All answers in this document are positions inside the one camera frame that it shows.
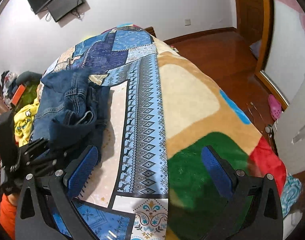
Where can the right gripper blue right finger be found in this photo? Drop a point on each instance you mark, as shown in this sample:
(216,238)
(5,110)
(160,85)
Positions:
(230,186)

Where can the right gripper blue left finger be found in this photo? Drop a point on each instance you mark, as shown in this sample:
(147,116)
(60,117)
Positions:
(67,184)

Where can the blue denim jacket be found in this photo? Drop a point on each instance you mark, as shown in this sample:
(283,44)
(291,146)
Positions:
(72,110)

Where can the orange sleeve forearm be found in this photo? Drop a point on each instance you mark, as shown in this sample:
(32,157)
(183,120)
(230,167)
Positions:
(8,208)

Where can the pile of clothes in corner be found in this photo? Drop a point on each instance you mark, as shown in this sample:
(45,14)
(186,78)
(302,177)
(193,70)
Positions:
(9,85)

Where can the yellow cartoon blanket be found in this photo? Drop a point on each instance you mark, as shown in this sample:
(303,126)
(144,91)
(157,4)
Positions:
(23,122)

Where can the blue patchwork bed quilt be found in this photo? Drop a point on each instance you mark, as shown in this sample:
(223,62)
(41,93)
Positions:
(126,194)

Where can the orange shoe box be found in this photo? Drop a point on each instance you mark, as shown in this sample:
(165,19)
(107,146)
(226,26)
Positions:
(17,95)

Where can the colourful fleece blanket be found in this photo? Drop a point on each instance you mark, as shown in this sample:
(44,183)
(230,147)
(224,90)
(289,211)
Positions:
(210,97)

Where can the dark grey neck pillow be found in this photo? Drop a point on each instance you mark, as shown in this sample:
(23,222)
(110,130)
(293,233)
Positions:
(28,77)

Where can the pink croc shoe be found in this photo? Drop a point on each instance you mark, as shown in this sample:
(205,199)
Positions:
(275,107)

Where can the white wardrobe sliding door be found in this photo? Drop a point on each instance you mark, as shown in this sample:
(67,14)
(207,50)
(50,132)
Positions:
(285,69)

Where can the brown wooden door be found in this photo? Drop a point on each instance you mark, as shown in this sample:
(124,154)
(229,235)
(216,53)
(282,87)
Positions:
(255,23)

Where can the small black wall monitor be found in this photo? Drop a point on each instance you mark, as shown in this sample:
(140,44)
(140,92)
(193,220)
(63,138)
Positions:
(60,8)

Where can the white wall socket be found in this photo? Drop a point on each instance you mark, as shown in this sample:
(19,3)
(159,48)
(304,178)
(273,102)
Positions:
(187,22)

